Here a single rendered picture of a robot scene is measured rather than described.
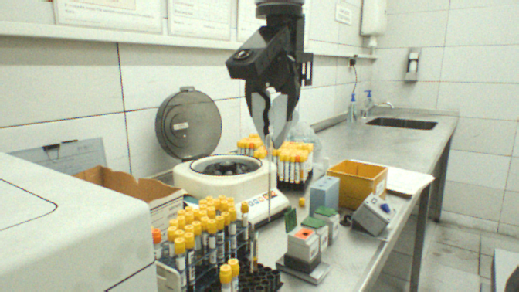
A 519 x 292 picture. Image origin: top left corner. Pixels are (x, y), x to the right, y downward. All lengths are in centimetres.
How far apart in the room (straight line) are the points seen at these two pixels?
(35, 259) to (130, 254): 5
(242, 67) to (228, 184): 41
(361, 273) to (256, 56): 46
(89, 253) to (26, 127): 68
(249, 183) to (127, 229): 62
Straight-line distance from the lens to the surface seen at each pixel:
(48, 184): 28
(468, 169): 302
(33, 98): 87
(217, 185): 78
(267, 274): 63
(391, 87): 298
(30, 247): 20
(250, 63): 42
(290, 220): 64
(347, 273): 68
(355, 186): 91
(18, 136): 87
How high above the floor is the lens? 126
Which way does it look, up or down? 14 degrees down
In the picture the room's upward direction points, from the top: straight up
